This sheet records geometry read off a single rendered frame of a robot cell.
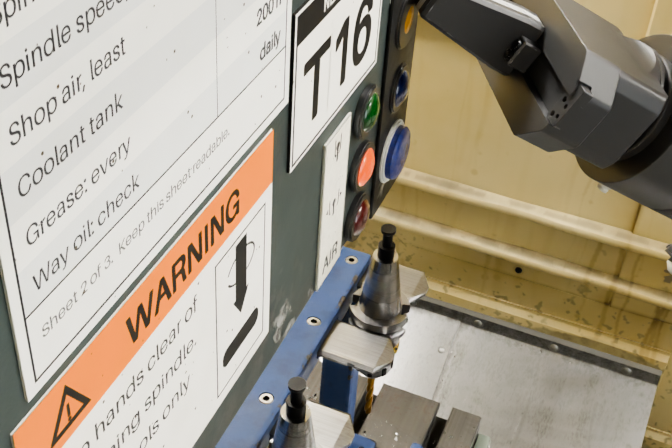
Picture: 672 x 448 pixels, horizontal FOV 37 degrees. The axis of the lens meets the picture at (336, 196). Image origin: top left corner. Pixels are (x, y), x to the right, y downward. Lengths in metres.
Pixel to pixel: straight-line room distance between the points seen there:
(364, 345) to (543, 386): 0.58
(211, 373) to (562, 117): 0.20
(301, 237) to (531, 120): 0.13
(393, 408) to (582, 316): 0.33
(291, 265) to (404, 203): 1.06
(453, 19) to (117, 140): 0.26
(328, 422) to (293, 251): 0.53
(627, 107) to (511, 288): 1.03
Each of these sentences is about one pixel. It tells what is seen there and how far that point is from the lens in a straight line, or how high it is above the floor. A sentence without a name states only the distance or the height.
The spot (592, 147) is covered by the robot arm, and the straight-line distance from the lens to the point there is 0.52.
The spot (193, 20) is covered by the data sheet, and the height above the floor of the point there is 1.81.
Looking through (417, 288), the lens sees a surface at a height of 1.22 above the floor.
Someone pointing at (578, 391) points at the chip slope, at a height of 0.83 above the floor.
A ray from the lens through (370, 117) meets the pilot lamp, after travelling 0.47.
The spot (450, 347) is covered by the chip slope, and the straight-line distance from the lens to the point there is 1.58.
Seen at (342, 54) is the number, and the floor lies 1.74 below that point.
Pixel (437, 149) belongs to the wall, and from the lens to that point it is 1.42.
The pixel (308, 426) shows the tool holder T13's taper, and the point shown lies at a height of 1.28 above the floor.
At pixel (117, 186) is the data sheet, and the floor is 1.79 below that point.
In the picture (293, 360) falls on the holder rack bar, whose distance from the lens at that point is 0.99.
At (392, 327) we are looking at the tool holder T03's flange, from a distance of 1.04.
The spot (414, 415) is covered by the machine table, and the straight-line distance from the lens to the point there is 1.39.
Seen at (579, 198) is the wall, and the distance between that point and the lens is 1.41.
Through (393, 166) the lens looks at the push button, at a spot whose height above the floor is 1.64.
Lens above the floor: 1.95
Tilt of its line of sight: 38 degrees down
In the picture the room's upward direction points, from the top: 4 degrees clockwise
